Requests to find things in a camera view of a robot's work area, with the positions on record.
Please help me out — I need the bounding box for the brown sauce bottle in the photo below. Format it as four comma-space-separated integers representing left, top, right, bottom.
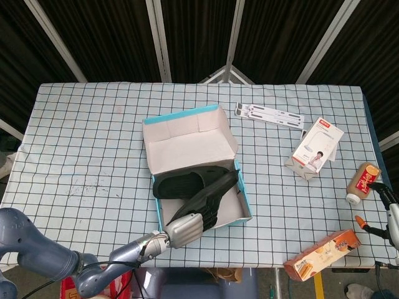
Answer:
345, 161, 382, 205

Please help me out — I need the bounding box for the blue-grey chair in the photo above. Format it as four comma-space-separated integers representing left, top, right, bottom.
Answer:
132, 267, 259, 299

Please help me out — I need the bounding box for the light blue cardboard shoe box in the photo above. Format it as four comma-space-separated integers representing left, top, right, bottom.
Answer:
142, 104, 252, 233

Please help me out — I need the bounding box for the white triangular frame base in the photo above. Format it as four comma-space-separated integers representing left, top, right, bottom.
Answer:
199, 64, 255, 84

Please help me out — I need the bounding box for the beige cloth bundle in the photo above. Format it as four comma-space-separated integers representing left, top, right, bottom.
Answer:
0, 151, 16, 180

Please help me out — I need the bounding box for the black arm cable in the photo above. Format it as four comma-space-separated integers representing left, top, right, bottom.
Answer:
31, 244, 149, 289
375, 260, 399, 299

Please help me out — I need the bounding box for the white metal frame post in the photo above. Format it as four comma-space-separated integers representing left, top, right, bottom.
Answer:
145, 0, 173, 83
23, 0, 89, 83
295, 0, 353, 84
226, 0, 246, 83

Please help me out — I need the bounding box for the white folding stand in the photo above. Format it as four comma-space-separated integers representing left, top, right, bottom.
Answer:
234, 102, 305, 129

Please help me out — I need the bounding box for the brown paper bag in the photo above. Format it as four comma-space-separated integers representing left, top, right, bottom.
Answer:
204, 267, 244, 283

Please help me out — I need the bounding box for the white black checked tablecloth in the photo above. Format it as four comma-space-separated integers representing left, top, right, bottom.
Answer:
0, 81, 394, 268

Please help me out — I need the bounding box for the orange biscuit box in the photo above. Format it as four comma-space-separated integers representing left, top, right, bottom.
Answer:
283, 229, 362, 283

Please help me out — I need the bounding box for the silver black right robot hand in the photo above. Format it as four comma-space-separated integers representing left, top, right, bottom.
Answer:
354, 182, 399, 250

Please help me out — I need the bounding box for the white red lamp box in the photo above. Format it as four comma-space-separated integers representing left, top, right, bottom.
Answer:
284, 116, 345, 182

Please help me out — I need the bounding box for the white metal frame bar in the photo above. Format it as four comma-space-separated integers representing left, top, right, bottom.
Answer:
378, 130, 399, 151
0, 117, 25, 141

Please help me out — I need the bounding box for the black rubber slipper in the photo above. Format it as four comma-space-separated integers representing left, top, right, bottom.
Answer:
152, 165, 233, 200
168, 169, 240, 230

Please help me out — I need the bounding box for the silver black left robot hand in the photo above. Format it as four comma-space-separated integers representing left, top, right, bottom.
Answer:
163, 199, 219, 250

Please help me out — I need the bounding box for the grey sneaker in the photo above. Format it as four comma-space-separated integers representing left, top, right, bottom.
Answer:
344, 282, 375, 299

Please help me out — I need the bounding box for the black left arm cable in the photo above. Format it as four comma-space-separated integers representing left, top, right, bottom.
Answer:
31, 244, 149, 289

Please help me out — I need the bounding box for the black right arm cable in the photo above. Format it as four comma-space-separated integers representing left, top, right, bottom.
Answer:
375, 260, 399, 299

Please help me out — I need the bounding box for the red patterned bag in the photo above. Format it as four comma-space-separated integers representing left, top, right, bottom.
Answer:
60, 270, 133, 299

